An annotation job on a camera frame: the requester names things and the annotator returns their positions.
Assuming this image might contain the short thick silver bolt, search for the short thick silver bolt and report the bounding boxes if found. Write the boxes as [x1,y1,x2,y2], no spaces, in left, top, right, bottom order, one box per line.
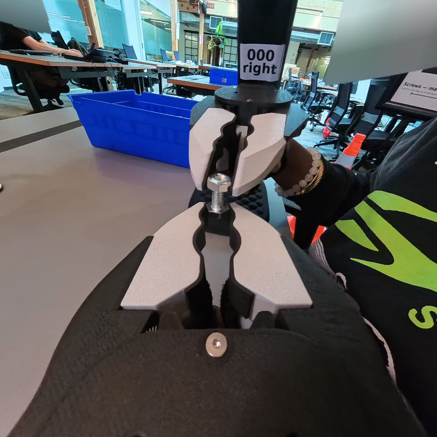
[207,173,233,214]

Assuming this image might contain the hanging green plant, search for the hanging green plant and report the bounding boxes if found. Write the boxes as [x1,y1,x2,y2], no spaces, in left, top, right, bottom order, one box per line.
[208,21,226,49]

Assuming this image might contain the silver hex nut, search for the silver hex nut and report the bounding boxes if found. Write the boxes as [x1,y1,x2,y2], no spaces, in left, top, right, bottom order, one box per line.
[207,173,233,193]

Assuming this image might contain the person's black printed shirt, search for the person's black printed shirt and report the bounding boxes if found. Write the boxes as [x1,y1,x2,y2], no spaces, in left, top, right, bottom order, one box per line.
[311,116,437,437]

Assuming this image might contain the blue plastic bin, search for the blue plastic bin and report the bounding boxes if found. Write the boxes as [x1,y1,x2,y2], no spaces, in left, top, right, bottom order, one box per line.
[209,67,239,86]

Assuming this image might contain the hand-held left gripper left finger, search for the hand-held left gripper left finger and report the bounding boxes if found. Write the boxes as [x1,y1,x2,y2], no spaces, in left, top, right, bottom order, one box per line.
[122,202,209,323]

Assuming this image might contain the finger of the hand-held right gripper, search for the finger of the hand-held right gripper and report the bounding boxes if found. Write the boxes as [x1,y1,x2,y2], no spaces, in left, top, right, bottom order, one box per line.
[231,112,288,197]
[189,108,237,193]

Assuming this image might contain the black office chair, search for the black office chair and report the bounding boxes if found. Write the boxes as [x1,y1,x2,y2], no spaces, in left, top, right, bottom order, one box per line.
[314,82,356,158]
[301,72,322,130]

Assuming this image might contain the wooden office desk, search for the wooden office desk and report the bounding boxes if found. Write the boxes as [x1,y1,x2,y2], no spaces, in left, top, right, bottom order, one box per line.
[168,74,239,100]
[0,51,162,114]

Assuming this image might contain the blue plastic box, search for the blue plastic box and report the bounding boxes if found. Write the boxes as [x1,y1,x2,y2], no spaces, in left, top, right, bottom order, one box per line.
[69,90,198,168]

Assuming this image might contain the beaded bracelets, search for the beaded bracelets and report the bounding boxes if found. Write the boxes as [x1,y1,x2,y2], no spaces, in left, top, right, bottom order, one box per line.
[275,149,325,198]

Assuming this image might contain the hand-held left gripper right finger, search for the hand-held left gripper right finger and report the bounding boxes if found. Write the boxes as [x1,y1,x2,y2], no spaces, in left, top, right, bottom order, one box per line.
[224,204,313,323]

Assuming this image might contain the person's right hand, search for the person's right hand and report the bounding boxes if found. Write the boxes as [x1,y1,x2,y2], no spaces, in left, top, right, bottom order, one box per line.
[263,139,321,198]

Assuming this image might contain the printed task sheet sign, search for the printed task sheet sign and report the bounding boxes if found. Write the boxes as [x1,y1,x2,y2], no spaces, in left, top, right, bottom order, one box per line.
[389,71,437,114]

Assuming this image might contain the person's right forearm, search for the person's right forearm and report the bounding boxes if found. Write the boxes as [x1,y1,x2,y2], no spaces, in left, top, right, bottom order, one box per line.
[290,157,383,250]

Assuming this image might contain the orange traffic cone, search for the orange traffic cone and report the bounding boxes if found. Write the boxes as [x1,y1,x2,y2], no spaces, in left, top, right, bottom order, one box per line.
[287,215,327,247]
[338,133,367,168]

